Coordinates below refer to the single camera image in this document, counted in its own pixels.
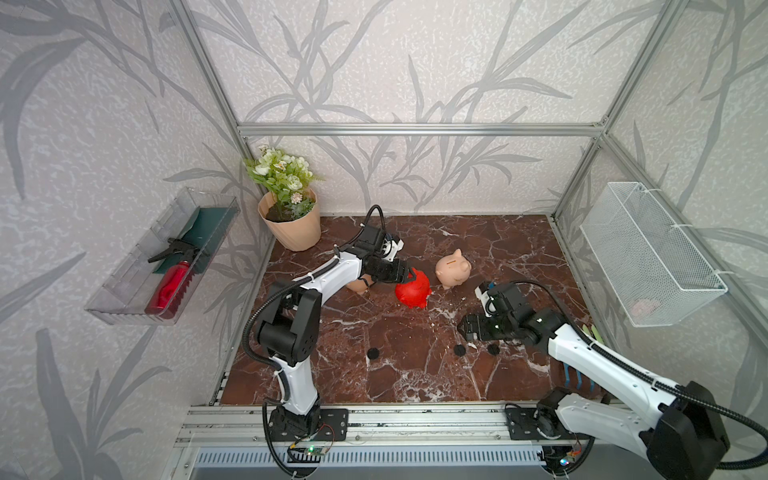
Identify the clear plastic wall tray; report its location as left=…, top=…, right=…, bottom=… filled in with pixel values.
left=85, top=187, right=240, bottom=326

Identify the green cloth in tray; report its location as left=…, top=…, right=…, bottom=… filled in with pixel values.
left=154, top=207, right=238, bottom=274

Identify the red spray bottle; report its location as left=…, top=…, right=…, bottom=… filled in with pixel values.
left=144, top=238, right=200, bottom=319

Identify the red piggy bank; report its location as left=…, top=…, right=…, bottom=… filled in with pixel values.
left=395, top=269, right=432, bottom=309

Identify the aluminium frame profile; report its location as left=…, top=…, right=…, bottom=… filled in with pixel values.
left=170, top=0, right=768, bottom=349

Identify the white wire mesh basket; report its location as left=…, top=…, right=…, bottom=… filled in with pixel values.
left=580, top=182, right=728, bottom=328

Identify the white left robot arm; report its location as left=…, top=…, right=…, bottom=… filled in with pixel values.
left=241, top=205, right=416, bottom=417

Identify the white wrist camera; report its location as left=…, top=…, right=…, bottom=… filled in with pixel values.
left=381, top=236, right=404, bottom=262
left=475, top=285, right=495, bottom=317

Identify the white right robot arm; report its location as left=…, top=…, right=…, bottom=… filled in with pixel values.
left=457, top=281, right=767, bottom=479

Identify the blue garden fork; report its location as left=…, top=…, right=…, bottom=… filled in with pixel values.
left=563, top=363, right=584, bottom=391

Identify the terracotta pot with flowers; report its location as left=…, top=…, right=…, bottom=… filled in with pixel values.
left=244, top=145, right=321, bottom=252

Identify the pale pink piggy bank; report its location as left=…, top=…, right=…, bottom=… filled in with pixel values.
left=435, top=249, right=472, bottom=290

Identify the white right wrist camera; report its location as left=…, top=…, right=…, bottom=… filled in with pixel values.
left=475, top=285, right=495, bottom=317

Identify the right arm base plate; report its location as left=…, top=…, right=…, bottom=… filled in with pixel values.
left=503, top=403, right=565, bottom=440

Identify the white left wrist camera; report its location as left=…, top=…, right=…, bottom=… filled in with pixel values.
left=381, top=236, right=404, bottom=262

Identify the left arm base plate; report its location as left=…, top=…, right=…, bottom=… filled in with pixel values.
left=266, top=407, right=349, bottom=442

